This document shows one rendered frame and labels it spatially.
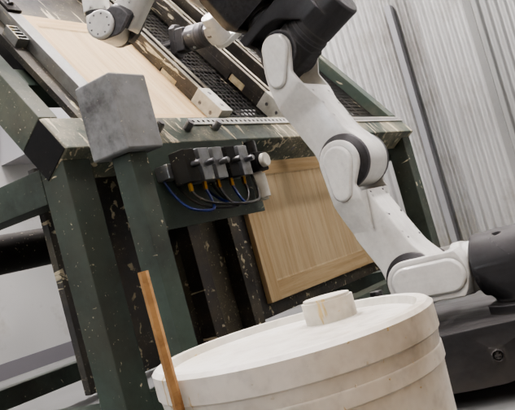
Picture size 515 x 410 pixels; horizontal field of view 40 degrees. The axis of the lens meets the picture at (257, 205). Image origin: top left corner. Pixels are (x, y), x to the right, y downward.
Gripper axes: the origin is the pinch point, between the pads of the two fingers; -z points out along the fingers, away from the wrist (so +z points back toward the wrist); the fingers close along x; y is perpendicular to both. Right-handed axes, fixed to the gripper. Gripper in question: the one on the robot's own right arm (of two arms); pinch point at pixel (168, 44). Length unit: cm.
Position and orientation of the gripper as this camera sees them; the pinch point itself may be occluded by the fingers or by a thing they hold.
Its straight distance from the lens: 270.3
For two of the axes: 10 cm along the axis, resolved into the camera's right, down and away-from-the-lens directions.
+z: 8.2, -0.8, -5.6
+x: -1.3, -9.9, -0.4
